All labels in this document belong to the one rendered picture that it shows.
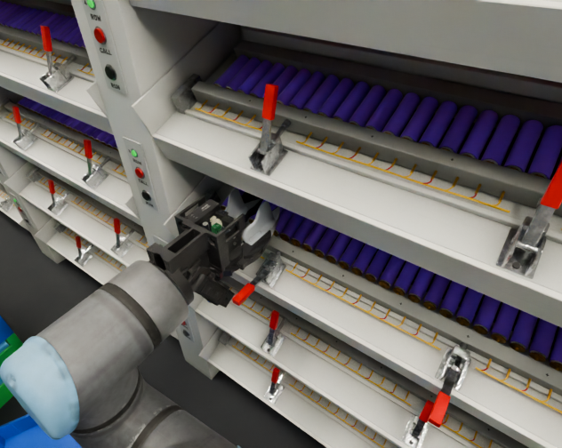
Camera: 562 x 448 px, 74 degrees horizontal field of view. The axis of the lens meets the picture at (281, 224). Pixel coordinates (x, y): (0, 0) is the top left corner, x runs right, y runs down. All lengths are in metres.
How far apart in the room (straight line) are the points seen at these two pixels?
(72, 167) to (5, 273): 0.69
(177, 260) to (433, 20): 0.33
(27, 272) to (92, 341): 1.09
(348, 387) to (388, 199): 0.39
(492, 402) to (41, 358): 0.46
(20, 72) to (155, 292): 0.56
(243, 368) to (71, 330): 0.56
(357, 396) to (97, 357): 0.43
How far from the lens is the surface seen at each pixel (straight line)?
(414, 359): 0.51
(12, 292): 1.44
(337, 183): 0.40
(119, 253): 0.93
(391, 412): 0.68
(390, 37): 0.31
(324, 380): 0.69
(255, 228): 0.52
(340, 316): 0.52
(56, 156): 0.97
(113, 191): 0.79
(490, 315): 0.53
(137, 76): 0.52
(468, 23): 0.29
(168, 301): 0.42
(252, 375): 0.91
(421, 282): 0.52
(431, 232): 0.37
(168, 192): 0.60
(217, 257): 0.47
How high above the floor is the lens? 0.91
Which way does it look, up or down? 40 degrees down
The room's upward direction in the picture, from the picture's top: straight up
